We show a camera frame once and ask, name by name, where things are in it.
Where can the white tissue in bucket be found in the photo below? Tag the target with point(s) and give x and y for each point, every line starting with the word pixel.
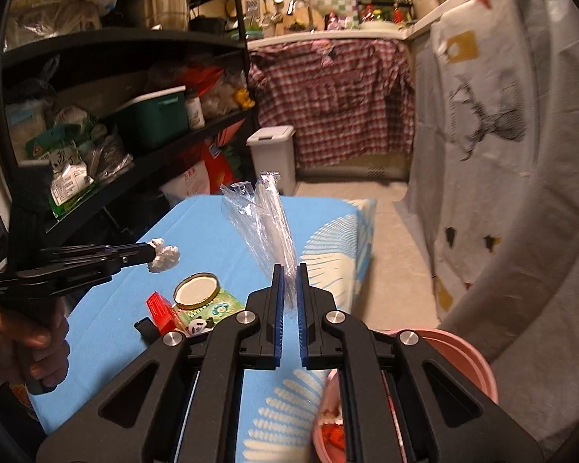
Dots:
pixel 330 415

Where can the black pan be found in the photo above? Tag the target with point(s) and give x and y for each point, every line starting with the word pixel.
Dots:
pixel 210 26

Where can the red plastic bag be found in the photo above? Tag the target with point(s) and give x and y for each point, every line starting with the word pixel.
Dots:
pixel 200 77

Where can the grey deer print cloth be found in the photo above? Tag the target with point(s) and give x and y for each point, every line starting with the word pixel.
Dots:
pixel 511 178

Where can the small black item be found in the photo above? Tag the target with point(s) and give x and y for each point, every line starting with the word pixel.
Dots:
pixel 147 330

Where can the black shelf rack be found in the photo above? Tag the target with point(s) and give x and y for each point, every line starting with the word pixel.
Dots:
pixel 125 41

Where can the jar with white label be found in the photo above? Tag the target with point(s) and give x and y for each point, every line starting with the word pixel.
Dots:
pixel 194 113

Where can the orange sack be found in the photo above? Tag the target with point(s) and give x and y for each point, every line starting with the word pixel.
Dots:
pixel 217 166

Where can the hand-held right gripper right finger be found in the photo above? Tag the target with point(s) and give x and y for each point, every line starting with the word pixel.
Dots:
pixel 301 328

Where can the green storage box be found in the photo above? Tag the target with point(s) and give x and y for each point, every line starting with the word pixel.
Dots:
pixel 154 115

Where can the small red box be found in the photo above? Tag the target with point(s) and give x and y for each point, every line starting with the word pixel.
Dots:
pixel 161 311

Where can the red crumpled wrapper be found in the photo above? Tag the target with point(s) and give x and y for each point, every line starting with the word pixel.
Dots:
pixel 333 436

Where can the white pedal bin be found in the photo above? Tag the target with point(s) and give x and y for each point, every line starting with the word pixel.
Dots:
pixel 271 159

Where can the beige sack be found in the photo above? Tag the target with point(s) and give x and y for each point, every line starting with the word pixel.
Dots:
pixel 48 19

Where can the pink plastic bucket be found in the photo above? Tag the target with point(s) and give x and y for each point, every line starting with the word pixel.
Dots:
pixel 463 357

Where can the red plaid cloth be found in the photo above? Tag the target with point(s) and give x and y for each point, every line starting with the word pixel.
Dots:
pixel 337 101

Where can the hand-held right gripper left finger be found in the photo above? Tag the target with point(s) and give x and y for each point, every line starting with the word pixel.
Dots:
pixel 280 318

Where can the clear plastic bag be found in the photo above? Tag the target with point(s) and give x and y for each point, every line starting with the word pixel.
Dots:
pixel 265 222

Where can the metal jar lid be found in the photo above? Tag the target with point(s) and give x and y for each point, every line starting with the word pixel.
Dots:
pixel 196 293

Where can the white tissue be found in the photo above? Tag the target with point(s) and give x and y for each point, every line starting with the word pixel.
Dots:
pixel 330 415
pixel 166 256

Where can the white sack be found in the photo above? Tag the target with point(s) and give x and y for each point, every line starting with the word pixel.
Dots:
pixel 188 185

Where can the green tissue packet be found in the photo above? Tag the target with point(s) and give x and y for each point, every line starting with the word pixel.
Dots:
pixel 217 311

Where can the metal pot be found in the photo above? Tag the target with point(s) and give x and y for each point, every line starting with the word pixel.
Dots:
pixel 161 5

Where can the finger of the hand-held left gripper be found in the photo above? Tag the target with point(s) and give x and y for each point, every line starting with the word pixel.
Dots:
pixel 125 264
pixel 125 251

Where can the rack of bottles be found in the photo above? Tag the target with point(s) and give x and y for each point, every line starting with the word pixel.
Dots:
pixel 381 9

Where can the person's left hand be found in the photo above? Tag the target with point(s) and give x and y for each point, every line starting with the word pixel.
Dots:
pixel 5 342

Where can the green snack packet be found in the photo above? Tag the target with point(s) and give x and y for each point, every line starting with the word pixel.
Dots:
pixel 62 173

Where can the yellow toy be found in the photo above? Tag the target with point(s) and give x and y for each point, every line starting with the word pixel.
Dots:
pixel 243 98

